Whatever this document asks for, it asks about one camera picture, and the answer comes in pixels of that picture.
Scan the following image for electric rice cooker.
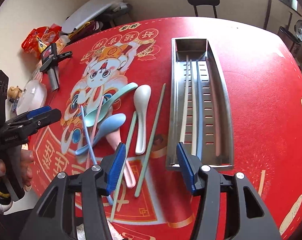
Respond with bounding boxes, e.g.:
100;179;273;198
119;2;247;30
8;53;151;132
278;20;302;57

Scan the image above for red printed table mat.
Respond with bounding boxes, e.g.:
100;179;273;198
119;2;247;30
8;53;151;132
30;17;302;239

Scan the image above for green chopstick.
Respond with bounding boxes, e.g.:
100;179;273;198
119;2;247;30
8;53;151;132
107;112;137;222
134;83;166;198

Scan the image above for pink spoon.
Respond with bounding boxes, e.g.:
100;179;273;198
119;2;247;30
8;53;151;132
106;128;136;189

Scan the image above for person's left hand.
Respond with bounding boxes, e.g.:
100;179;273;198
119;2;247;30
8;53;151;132
0;150;34;191

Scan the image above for red snack bags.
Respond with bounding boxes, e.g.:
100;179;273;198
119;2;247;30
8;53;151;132
21;24;62;59

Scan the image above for mint green spoon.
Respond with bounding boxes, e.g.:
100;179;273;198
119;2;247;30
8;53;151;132
84;82;138;127

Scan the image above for light blue spoon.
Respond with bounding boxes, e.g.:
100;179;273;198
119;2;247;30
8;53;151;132
75;113;126;156

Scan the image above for stainless steel utensil tray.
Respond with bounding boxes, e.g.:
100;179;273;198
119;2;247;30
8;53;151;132
166;37;234;170

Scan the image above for blue chopstick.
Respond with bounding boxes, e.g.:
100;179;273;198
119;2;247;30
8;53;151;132
196;61;203;160
81;106;113;204

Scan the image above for white spoon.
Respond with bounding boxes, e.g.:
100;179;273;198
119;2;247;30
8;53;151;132
134;85;151;155

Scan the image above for black round stool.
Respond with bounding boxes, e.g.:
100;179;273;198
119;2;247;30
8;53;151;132
187;0;220;18

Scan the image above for small brown figurine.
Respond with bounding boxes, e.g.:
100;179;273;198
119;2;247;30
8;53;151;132
7;86;22;104

